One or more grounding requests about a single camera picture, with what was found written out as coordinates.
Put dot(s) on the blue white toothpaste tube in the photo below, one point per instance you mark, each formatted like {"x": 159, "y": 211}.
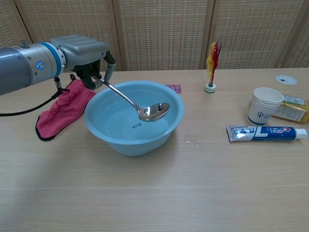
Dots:
{"x": 265, "y": 133}

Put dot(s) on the pink towel with black trim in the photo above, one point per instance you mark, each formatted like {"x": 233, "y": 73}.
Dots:
{"x": 65, "y": 106}

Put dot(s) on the light blue plastic basin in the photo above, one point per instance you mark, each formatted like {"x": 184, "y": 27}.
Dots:
{"x": 135, "y": 142}

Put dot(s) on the woven folding screen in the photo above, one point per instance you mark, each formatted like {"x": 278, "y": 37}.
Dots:
{"x": 159, "y": 33}

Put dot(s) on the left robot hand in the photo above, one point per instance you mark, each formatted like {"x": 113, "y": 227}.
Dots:
{"x": 82, "y": 52}

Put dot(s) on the pink patterned card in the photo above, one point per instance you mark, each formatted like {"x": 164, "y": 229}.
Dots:
{"x": 174, "y": 88}

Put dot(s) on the red yellow feather shuttlecock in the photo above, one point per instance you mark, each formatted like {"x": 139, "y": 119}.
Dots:
{"x": 212, "y": 70}

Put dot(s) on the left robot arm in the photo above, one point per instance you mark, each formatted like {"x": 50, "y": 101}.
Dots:
{"x": 19, "y": 67}

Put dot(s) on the yellow tea bottle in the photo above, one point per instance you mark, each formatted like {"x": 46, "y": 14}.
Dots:
{"x": 292, "y": 111}

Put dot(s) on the white paper cup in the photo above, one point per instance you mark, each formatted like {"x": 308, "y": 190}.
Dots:
{"x": 262, "y": 108}

